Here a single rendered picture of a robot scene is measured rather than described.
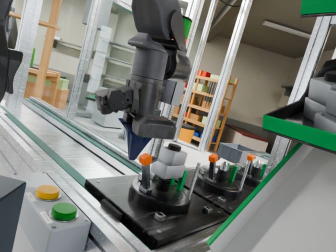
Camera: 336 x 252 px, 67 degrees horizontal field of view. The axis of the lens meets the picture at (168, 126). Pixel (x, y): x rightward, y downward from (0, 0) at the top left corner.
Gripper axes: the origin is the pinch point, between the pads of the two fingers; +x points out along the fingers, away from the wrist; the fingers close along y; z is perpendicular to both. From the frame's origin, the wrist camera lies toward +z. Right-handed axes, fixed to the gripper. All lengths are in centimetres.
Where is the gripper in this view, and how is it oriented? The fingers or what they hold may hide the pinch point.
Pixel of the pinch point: (134, 142)
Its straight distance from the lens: 47.7
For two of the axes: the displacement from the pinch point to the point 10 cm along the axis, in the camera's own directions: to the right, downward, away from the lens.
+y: 4.1, 2.8, -8.7
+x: -2.1, 9.6, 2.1
